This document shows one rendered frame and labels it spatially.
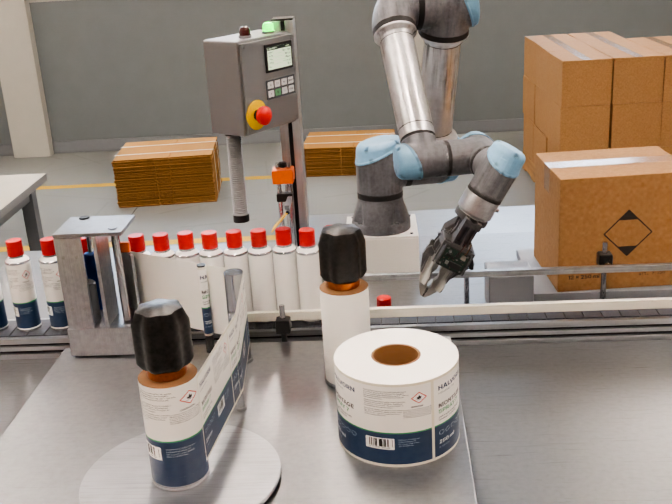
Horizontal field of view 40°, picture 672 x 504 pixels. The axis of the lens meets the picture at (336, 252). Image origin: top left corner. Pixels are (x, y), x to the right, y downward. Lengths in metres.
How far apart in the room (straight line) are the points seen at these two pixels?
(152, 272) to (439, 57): 0.81
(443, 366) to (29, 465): 0.69
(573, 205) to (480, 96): 5.34
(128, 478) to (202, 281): 0.48
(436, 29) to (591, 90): 3.15
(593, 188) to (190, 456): 1.12
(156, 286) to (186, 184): 4.08
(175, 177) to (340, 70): 1.94
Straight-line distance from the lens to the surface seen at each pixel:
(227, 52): 1.84
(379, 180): 2.26
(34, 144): 7.81
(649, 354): 1.95
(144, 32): 7.49
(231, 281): 1.74
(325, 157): 6.34
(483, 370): 1.85
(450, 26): 2.11
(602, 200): 2.12
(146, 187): 6.02
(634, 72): 5.26
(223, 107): 1.88
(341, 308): 1.61
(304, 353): 1.83
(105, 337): 1.90
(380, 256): 2.30
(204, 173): 5.96
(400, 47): 2.01
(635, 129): 5.33
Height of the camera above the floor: 1.69
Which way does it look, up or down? 20 degrees down
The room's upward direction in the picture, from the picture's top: 4 degrees counter-clockwise
